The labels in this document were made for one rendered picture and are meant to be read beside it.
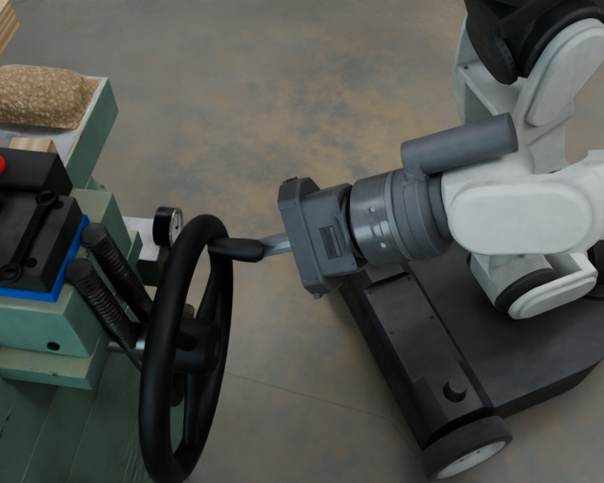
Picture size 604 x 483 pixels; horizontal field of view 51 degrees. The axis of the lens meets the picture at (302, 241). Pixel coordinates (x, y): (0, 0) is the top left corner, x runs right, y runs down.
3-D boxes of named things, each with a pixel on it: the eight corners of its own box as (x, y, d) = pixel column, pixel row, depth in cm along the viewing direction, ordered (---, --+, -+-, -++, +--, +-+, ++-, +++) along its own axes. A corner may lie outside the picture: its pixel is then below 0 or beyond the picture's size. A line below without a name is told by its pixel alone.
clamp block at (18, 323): (90, 363, 61) (61, 318, 54) (-42, 346, 62) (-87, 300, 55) (134, 241, 70) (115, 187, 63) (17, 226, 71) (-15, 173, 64)
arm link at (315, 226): (337, 280, 71) (439, 261, 65) (300, 310, 63) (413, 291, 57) (305, 172, 70) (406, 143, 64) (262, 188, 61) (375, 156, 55)
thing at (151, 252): (167, 288, 105) (158, 262, 98) (95, 280, 106) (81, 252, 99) (179, 247, 110) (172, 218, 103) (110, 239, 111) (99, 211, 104)
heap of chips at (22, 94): (77, 129, 76) (67, 105, 73) (-35, 118, 77) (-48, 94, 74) (101, 80, 81) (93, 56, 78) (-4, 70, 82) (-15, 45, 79)
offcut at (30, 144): (23, 157, 73) (12, 137, 70) (61, 158, 73) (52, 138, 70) (13, 180, 71) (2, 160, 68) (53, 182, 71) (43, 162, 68)
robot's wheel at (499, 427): (399, 466, 133) (454, 454, 146) (409, 489, 131) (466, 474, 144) (463, 419, 123) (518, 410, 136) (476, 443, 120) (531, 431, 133)
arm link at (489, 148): (433, 222, 67) (545, 197, 61) (413, 278, 58) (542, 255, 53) (397, 125, 63) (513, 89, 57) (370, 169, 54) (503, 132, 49)
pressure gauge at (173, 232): (177, 263, 99) (169, 232, 93) (153, 260, 100) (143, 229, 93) (187, 230, 103) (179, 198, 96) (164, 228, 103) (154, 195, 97)
